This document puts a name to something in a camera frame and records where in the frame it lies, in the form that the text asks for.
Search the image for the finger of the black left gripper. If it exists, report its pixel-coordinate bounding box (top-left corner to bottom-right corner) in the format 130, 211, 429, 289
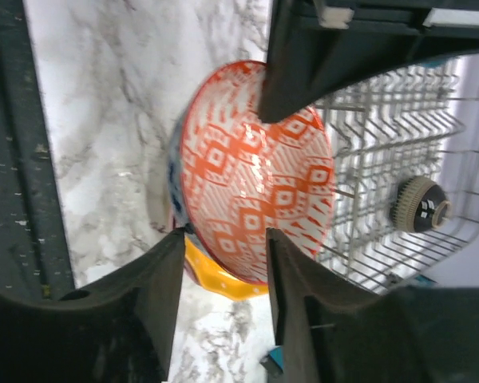
258, 0, 479, 123

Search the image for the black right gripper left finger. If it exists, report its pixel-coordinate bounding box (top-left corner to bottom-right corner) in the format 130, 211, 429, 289
0, 228, 185, 382

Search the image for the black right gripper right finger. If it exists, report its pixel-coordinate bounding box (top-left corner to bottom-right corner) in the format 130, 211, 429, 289
266, 228, 479, 382

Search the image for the orange polka dot plate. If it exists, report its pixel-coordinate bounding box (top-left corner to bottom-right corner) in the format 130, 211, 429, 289
184, 236, 268, 301

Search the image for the grey wire dish rack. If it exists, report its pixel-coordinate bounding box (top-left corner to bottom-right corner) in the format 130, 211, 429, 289
317, 54, 479, 293

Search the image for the red patterned glass bowl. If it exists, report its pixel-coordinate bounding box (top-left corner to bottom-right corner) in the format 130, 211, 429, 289
168, 60, 335, 285

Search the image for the brown patterned bowl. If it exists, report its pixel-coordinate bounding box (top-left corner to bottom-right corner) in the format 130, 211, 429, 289
389, 176, 452, 233

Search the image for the blue network switch box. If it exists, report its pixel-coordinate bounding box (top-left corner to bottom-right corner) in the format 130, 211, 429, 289
259, 346, 283, 379

